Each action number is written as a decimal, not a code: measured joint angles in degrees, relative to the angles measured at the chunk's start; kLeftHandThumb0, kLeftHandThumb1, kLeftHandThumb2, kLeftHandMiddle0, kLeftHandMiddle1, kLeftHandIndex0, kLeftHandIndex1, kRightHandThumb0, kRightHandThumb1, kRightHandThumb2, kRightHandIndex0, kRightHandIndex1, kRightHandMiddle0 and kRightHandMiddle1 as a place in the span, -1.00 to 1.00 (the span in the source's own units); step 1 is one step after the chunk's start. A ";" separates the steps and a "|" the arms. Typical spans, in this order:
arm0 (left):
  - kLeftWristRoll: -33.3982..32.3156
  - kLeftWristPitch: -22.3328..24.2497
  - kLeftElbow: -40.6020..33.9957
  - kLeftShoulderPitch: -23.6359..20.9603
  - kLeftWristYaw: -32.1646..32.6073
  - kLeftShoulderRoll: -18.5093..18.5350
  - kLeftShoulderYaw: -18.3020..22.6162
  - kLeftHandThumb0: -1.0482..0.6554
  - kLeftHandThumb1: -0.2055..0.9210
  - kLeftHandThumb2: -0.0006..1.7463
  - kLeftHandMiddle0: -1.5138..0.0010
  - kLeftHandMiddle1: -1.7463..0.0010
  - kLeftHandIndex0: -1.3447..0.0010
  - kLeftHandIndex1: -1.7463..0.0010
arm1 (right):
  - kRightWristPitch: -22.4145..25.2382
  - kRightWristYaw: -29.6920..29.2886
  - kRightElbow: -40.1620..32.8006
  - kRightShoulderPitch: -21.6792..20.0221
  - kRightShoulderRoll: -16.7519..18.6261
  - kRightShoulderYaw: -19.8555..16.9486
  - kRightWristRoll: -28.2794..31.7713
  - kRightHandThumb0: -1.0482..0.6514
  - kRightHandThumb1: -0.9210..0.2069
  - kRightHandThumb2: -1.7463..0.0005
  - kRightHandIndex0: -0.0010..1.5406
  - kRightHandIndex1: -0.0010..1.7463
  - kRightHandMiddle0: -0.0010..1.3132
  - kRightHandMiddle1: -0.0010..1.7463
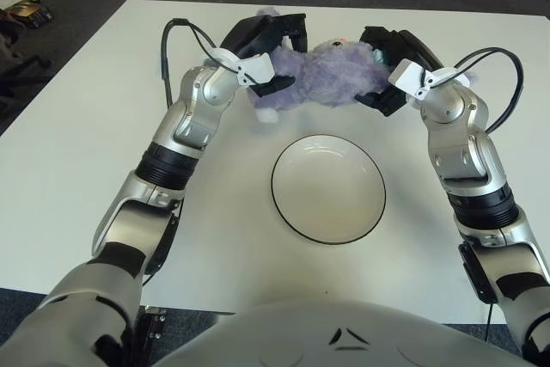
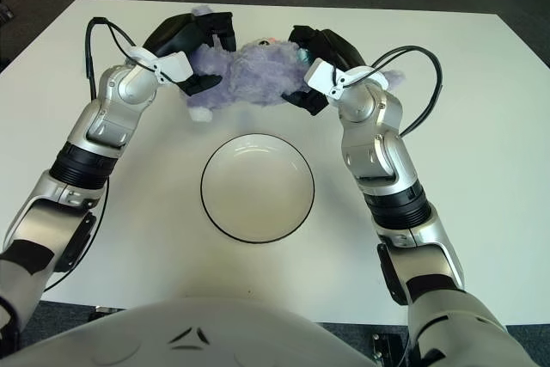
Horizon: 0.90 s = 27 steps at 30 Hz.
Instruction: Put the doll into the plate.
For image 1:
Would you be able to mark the purple plush doll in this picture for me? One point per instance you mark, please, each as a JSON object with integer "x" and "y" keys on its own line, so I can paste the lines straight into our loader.
{"x": 326, "y": 75}

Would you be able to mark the black metal table bracket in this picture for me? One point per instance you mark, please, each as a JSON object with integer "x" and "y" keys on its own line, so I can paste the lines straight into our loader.
{"x": 152, "y": 332}

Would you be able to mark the grey robot torso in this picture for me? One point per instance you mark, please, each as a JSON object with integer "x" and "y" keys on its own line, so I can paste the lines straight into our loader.
{"x": 301, "y": 332}

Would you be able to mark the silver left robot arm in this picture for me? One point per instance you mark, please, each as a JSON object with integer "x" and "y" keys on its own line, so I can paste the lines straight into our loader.
{"x": 189, "y": 126}

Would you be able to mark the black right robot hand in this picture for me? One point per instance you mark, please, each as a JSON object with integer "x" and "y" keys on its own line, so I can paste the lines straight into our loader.
{"x": 412, "y": 47}

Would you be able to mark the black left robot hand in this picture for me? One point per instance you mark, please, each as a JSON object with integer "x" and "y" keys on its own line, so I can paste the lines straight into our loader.
{"x": 253, "y": 36}

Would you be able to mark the black office chair base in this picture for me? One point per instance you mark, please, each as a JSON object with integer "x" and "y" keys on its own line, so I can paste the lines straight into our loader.
{"x": 21, "y": 68}

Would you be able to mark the white plate with black rim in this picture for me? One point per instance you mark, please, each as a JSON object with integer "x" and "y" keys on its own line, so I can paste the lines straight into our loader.
{"x": 328, "y": 191}

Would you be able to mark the dark printed box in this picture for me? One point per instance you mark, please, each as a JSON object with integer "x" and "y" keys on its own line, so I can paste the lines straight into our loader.
{"x": 30, "y": 14}

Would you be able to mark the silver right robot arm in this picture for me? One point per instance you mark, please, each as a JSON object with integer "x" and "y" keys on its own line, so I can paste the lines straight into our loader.
{"x": 464, "y": 135}

